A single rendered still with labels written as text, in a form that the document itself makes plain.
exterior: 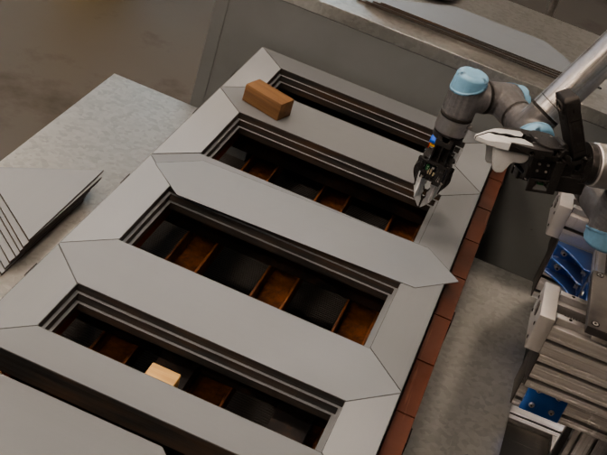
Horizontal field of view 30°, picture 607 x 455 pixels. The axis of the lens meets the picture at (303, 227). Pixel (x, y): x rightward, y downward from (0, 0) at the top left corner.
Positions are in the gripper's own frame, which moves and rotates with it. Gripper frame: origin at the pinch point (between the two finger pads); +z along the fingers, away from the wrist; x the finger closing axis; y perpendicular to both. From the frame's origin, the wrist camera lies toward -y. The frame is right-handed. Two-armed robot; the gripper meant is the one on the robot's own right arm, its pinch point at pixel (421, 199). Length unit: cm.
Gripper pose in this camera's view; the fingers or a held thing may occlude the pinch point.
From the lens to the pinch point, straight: 270.1
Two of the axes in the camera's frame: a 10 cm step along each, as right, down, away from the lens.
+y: -2.8, 4.5, -8.4
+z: -2.8, 8.0, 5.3
